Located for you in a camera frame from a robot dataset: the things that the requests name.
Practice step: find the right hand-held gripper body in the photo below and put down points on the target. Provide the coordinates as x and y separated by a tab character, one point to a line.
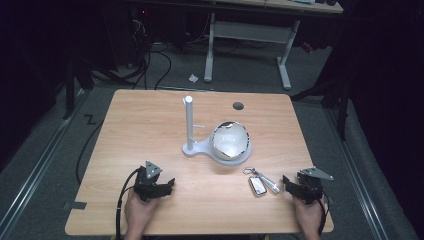
311	185

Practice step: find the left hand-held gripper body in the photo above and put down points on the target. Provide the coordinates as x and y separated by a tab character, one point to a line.
148	180

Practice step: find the person's left hand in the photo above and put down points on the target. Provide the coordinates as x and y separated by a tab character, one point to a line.
138	213

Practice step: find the silver car key fob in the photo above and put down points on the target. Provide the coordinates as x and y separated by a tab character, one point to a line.
257	186

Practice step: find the white bowl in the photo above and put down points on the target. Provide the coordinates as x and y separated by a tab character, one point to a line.
230	141

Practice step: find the black tape strip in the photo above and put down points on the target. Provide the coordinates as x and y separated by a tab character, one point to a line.
79	205

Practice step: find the round dark table grommet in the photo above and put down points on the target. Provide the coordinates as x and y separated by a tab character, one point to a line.
238	106

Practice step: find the white paper scrap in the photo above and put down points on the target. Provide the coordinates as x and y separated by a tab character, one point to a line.
193	78

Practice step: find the white-framed wooden desk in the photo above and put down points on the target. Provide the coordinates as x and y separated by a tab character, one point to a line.
250	32

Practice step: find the white stand with post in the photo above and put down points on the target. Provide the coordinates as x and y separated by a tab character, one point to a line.
190	133

